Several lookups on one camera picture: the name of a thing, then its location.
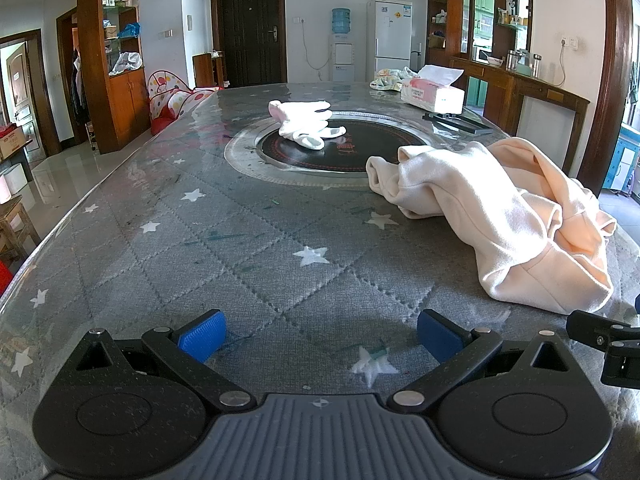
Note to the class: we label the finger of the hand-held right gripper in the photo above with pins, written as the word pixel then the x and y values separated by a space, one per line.
pixel 595 330

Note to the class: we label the small wooden cabinet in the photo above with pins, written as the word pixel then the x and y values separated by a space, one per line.
pixel 205 70

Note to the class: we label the dark wooden door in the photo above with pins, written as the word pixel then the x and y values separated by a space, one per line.
pixel 250 30

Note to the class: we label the cream sweatshirt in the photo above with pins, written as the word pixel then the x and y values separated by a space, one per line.
pixel 500 200

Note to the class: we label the white refrigerator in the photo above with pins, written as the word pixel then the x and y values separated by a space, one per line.
pixel 389 35

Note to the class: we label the white microwave oven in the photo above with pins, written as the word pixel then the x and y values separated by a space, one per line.
pixel 482 54

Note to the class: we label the round black induction hotplate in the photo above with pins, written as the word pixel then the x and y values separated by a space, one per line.
pixel 350 152

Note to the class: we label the black flat board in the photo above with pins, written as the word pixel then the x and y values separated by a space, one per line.
pixel 457 124

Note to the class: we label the white pink tissue box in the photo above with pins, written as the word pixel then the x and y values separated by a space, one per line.
pixel 430 95

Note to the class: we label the cardboard box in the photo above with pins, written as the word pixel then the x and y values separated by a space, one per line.
pixel 11 142

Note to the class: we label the light blue small cabinet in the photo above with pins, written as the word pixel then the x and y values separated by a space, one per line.
pixel 622 160

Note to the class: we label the wooden wall shelf unit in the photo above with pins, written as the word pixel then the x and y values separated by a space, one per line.
pixel 452 10

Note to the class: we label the white round container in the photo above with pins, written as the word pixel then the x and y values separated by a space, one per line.
pixel 12 182

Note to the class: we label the hanging dark coats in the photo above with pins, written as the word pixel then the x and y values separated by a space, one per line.
pixel 79 90

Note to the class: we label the white water dispenser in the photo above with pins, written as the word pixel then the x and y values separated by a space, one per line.
pixel 342 57

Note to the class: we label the wooden sideboard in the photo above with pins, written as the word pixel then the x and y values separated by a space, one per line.
pixel 505 90

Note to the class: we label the glass jar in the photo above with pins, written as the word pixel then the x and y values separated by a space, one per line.
pixel 536 66
pixel 511 60

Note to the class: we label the grey star quilted table cover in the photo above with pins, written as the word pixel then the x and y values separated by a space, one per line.
pixel 250 260

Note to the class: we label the patterned plastic bag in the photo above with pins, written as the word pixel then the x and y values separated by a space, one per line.
pixel 390 79

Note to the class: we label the white wall socket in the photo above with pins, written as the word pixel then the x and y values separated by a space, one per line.
pixel 569 42

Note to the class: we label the wooden stool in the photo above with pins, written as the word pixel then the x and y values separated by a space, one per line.
pixel 15 220

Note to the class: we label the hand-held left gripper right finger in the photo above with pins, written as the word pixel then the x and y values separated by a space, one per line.
pixel 439 334

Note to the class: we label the blue water bottle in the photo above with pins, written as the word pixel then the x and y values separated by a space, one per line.
pixel 341 21

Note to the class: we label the wooden archway frame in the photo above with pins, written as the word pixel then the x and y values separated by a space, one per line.
pixel 612 60

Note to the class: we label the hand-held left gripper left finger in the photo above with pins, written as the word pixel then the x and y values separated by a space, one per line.
pixel 202 334

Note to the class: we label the red plastic stool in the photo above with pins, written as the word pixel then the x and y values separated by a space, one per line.
pixel 4 277

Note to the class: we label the wooden doorway frame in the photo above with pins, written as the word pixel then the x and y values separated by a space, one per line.
pixel 47 90

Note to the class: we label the tall wooden display cabinet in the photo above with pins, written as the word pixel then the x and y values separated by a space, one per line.
pixel 125 105

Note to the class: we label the polka dot play tent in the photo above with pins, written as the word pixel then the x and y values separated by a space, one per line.
pixel 170 102

